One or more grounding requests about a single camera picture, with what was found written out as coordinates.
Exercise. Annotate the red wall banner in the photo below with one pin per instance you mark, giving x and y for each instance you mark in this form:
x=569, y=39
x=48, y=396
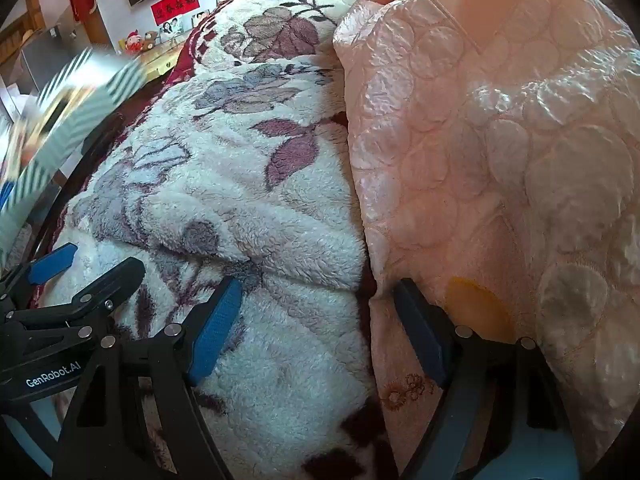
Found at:
x=175, y=5

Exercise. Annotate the brown teddy bear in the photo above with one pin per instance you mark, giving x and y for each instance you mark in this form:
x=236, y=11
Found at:
x=149, y=40

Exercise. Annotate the red plush doll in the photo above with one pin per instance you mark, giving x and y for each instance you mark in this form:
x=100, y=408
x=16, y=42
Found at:
x=132, y=42

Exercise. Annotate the pink quilt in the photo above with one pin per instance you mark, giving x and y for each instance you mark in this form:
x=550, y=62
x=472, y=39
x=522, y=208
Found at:
x=500, y=135

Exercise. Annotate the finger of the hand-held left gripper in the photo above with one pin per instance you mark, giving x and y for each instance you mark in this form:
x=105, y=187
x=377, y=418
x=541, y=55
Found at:
x=50, y=263
x=112, y=282

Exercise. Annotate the floral fleece blanket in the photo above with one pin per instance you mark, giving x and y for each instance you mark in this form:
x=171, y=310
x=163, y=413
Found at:
x=225, y=185

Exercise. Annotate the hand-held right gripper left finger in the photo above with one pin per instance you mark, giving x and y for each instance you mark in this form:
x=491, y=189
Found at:
x=215, y=330

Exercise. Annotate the marble top wooden table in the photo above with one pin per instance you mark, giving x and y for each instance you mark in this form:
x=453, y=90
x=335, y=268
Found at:
x=150, y=57

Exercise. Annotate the striped cardboard box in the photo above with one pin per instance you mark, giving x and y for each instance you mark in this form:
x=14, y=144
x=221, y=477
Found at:
x=55, y=150

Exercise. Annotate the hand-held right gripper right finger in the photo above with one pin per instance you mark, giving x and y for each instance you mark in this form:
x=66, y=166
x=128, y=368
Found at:
x=420, y=330

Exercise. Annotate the framed couple photo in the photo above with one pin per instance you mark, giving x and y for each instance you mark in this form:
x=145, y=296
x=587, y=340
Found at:
x=172, y=25

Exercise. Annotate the small photo frame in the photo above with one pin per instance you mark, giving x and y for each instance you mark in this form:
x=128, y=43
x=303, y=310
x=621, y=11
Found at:
x=200, y=18

